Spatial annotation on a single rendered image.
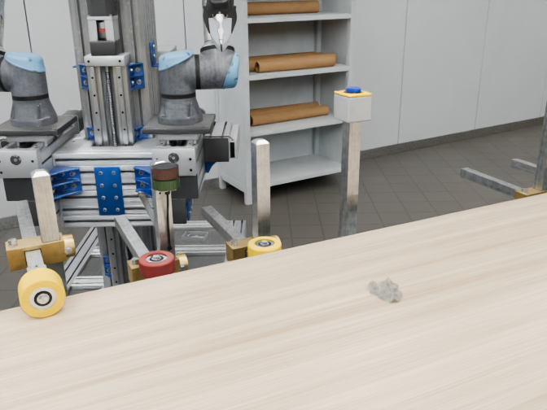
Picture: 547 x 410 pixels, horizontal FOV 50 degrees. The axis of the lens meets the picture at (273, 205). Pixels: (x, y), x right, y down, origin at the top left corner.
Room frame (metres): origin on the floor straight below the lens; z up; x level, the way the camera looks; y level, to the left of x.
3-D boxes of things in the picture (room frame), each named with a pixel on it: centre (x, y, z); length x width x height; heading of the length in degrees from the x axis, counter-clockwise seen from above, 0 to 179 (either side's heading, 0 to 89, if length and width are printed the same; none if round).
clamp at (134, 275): (1.26, 0.28, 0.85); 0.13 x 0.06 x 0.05; 115
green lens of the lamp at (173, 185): (1.23, 0.24, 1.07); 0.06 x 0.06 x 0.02
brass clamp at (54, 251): (1.16, 0.50, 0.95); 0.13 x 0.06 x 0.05; 115
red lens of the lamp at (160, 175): (1.23, 0.24, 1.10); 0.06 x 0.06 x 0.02
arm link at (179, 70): (1.99, 0.31, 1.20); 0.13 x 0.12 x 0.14; 98
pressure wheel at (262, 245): (1.27, 0.02, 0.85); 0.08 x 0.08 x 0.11
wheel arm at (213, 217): (1.45, 0.11, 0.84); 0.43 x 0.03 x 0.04; 25
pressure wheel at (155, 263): (1.20, 0.26, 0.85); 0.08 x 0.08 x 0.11
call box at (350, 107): (1.49, -0.20, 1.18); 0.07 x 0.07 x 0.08; 25
